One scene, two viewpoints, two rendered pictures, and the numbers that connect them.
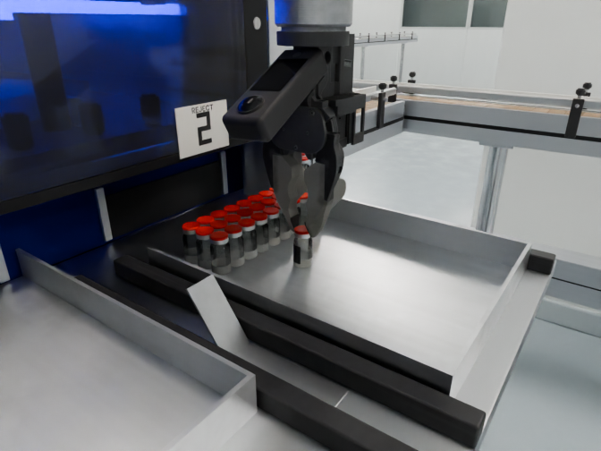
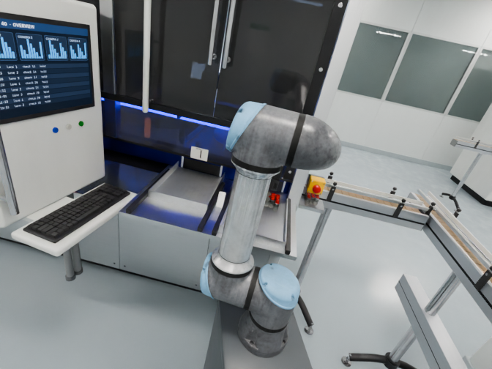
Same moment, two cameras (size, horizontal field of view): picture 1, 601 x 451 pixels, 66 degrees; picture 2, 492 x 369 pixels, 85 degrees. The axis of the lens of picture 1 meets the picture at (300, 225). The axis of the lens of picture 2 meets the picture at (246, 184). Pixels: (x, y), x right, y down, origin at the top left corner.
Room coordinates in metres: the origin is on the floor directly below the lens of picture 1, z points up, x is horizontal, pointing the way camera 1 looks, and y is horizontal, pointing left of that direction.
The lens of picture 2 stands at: (-0.14, -0.84, 1.54)
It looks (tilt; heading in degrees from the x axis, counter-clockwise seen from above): 27 degrees down; 57
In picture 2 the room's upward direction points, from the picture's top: 13 degrees clockwise
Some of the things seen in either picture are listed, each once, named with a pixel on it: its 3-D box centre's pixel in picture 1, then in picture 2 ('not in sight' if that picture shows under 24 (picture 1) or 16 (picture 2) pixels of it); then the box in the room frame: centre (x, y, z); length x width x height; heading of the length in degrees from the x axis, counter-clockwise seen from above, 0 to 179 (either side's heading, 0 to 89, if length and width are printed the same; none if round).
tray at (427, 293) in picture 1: (341, 259); (257, 213); (0.46, -0.05, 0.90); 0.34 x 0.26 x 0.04; 54
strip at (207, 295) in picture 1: (264, 337); (217, 205); (0.30, 0.03, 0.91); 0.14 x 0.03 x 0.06; 55
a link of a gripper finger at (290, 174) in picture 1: (298, 187); not in sight; (0.50, 0.00, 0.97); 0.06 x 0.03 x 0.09; 144
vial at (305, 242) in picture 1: (302, 248); not in sight; (0.47, 0.00, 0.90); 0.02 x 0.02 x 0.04
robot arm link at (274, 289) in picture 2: not in sight; (273, 293); (0.26, -0.47, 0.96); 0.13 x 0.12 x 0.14; 139
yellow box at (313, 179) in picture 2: not in sight; (315, 184); (0.80, 0.00, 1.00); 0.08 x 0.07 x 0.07; 54
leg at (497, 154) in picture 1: (478, 261); (420, 323); (1.27, -0.56, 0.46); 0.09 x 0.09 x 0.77; 54
